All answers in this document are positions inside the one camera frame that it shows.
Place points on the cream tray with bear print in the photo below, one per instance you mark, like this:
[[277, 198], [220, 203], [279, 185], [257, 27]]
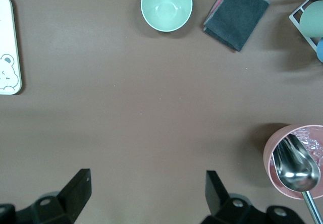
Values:
[[7, 45]]

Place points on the light green bowl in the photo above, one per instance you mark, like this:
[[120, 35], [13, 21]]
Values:
[[166, 5]]

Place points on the pink bowl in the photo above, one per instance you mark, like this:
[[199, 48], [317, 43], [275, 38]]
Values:
[[271, 148]]

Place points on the clear ice pieces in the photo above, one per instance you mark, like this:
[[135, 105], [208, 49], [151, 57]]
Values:
[[310, 143]]

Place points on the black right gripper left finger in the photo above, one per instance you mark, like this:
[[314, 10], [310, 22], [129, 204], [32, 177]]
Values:
[[73, 193]]

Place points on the dark grey folded cloth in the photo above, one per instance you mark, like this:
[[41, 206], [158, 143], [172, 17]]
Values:
[[236, 17]]

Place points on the green cup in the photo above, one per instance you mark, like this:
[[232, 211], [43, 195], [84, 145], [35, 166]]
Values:
[[313, 19]]

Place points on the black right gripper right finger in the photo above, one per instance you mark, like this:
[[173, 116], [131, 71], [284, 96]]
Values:
[[215, 196]]

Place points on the metal scoop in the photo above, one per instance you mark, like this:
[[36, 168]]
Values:
[[295, 168]]

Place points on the blue cup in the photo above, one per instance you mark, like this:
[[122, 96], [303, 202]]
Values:
[[320, 50]]

